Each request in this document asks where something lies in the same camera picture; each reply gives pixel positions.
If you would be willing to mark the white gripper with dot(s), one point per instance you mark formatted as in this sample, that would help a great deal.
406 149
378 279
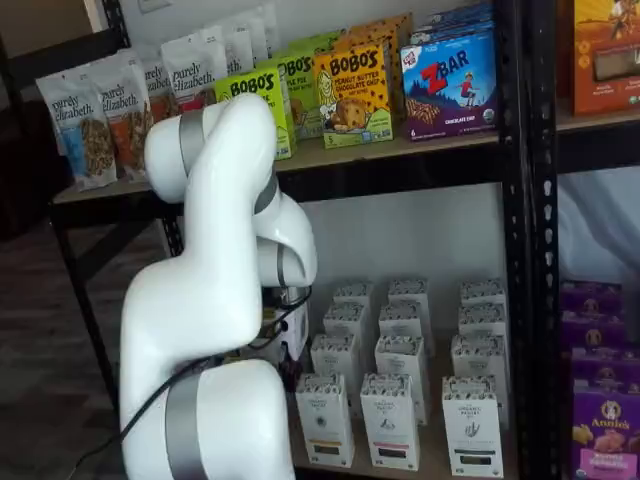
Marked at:
295 330

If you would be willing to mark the white box yellow strip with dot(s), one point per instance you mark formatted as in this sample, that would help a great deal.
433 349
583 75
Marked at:
335 355
325 420
347 320
354 292

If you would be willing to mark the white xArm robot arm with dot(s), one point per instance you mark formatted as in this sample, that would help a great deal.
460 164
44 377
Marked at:
200 300

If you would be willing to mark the white box pink strip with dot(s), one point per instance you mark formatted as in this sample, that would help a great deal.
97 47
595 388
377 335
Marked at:
409 290
405 320
400 355
390 420

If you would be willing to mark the white box dark strip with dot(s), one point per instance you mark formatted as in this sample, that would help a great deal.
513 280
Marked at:
482 290
472 425
477 355
482 320

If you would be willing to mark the yellow Bobo's box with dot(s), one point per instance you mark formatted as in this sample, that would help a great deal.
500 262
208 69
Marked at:
395 75
390 22
350 100

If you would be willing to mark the green Bobo's box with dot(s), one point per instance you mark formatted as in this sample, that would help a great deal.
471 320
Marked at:
250 82
300 75
315 42

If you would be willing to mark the purple Annie's box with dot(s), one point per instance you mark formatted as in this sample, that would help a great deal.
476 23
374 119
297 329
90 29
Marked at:
605 370
605 440
590 295
592 330

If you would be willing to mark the blue Zbar box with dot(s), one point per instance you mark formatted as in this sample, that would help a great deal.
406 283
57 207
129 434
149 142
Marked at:
450 32
460 15
450 90

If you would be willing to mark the orange snack box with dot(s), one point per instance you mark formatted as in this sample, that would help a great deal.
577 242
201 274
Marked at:
600 75

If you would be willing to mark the granola bag orange label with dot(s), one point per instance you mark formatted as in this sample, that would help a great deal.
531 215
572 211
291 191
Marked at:
155 80
125 115

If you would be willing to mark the granola bag blue label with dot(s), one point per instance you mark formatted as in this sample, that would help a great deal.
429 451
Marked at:
75 125

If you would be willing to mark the white plastic sheet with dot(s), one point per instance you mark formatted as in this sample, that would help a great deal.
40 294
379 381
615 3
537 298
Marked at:
595 225

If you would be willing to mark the white granola bag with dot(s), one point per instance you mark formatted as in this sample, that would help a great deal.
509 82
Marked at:
262 30

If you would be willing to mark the black metal shelf frame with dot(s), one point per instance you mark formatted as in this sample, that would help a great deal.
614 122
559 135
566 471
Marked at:
400 170
545 250

